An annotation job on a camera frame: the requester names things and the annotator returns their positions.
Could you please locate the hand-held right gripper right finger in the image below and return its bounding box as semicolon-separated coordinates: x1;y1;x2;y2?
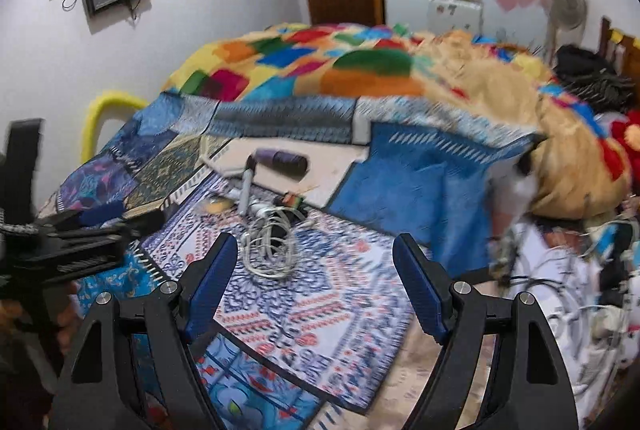
392;232;581;430

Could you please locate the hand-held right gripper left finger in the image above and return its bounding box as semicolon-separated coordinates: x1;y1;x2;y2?
47;232;240;430

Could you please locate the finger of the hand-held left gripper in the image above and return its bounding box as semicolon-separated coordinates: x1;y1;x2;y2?
32;201;127;235
15;209;167;283

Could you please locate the white disposable razor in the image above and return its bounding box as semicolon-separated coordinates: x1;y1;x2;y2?
236;155;259;217

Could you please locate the purple and black bottle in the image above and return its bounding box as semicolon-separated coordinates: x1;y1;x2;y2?
252;149;307;177

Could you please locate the blue patchwork printed bedsheet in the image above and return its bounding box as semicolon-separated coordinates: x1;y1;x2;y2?
35;92;546;430

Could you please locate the yellow plastic chair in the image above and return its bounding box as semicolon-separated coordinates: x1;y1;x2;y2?
81;90;149;165

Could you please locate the multicoloured patch blanket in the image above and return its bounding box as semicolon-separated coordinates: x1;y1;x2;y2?
162;24;633;221

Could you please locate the black clothes pile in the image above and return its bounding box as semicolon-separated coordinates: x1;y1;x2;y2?
555;44;637;113

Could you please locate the white box appliance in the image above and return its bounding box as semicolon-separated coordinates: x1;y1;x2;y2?
429;0;485;33

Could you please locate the wooden bed headboard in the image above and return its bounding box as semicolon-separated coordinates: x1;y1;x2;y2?
597;16;640;80

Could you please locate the white coiled charger cable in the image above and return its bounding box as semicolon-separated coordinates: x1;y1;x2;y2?
239;200;317;281

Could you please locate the tangled cables pile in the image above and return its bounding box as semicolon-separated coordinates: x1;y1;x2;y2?
487;210;640;411

